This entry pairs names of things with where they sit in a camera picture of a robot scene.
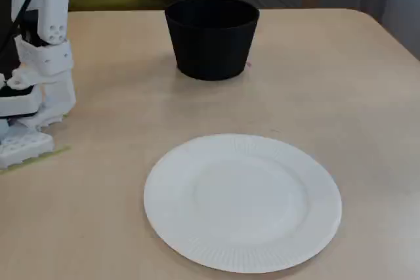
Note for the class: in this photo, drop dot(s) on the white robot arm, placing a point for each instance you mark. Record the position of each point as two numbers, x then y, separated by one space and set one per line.
54 4

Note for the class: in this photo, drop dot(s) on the white paper plate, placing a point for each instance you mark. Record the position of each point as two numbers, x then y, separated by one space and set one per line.
197 211

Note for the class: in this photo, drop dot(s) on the yellow-green base plate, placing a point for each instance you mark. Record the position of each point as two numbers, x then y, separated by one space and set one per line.
62 151

